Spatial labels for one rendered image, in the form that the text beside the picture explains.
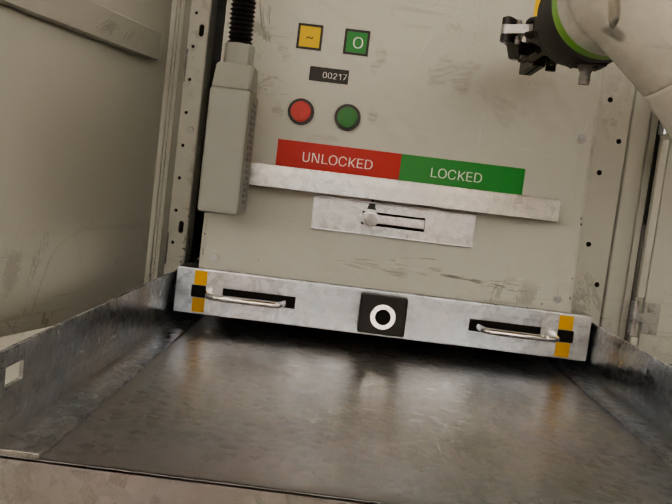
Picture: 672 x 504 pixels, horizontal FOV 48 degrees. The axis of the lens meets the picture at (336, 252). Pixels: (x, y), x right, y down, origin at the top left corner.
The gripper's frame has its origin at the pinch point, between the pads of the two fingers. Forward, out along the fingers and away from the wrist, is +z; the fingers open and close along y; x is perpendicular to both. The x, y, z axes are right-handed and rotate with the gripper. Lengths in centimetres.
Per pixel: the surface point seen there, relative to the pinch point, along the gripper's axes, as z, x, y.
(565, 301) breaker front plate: 6.5, -29.1, 10.0
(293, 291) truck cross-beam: 5.2, -32.0, -25.3
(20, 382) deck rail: -40, -35, -41
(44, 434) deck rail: -40, -38, -39
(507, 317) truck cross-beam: 5.3, -31.9, 2.5
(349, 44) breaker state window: 6.2, 0.2, -22.0
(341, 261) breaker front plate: 6.4, -27.5, -19.6
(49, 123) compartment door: -1, -15, -57
